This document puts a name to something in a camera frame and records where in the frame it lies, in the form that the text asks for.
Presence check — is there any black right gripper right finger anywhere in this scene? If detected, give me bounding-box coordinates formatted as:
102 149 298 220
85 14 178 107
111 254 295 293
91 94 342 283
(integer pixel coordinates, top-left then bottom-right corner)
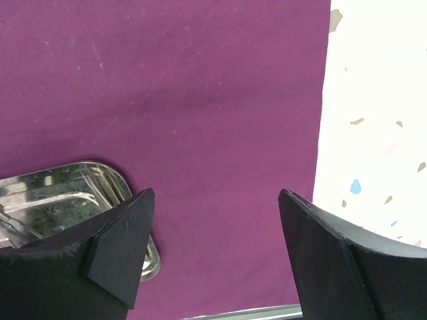
278 189 426 319

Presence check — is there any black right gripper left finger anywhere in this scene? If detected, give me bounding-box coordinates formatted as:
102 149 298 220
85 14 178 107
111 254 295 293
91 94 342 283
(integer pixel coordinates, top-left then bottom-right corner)
1 189 154 319

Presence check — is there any stainless steel instrument tray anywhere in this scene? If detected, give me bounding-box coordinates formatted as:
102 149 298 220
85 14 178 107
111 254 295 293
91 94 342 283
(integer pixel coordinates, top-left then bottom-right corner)
0 159 161 283

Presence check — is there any purple surgical cloth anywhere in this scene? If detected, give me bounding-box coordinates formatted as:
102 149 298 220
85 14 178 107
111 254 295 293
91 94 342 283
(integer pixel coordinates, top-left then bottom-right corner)
1 1 330 319

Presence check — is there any aluminium front rail frame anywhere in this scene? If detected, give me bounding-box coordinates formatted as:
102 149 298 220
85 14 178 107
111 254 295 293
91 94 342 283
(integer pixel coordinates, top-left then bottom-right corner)
190 304 303 320

